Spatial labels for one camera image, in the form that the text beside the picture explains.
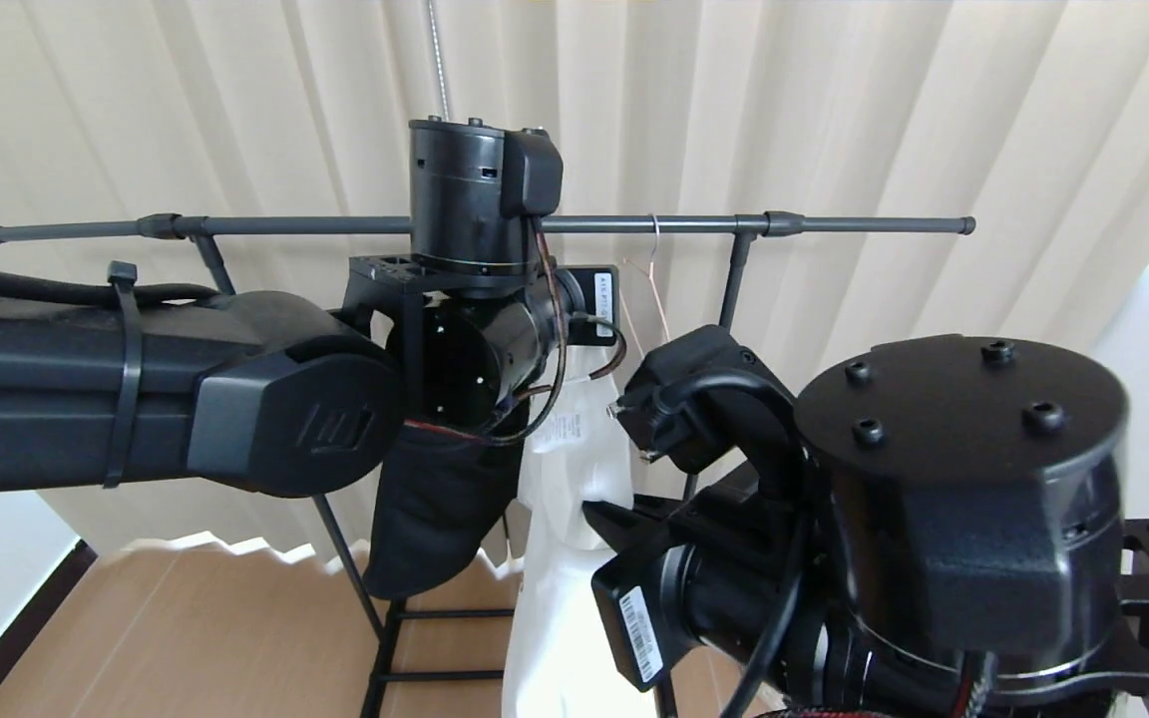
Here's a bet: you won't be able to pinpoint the white garment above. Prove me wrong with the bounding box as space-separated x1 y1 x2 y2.
501 344 662 718

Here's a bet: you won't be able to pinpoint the metal curtain wand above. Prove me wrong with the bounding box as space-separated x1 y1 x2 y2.
424 0 452 123

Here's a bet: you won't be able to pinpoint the black clothes rack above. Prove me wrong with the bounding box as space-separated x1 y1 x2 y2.
0 210 977 718

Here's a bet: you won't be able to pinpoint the beige curtain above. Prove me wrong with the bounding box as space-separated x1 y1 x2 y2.
0 0 1149 579

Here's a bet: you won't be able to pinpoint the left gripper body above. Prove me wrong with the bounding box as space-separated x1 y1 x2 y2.
560 264 623 348

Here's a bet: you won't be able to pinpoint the black cable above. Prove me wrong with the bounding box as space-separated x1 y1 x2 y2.
649 371 811 718
0 261 223 309

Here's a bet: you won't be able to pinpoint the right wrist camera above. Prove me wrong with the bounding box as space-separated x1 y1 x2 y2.
614 324 801 477

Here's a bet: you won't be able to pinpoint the pink clothes hanger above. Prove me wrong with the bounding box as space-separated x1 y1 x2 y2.
622 213 672 347

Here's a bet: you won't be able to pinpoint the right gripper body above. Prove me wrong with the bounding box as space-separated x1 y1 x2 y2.
582 499 747 692

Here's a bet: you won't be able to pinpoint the black shorts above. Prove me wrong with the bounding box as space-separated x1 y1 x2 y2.
362 424 533 601

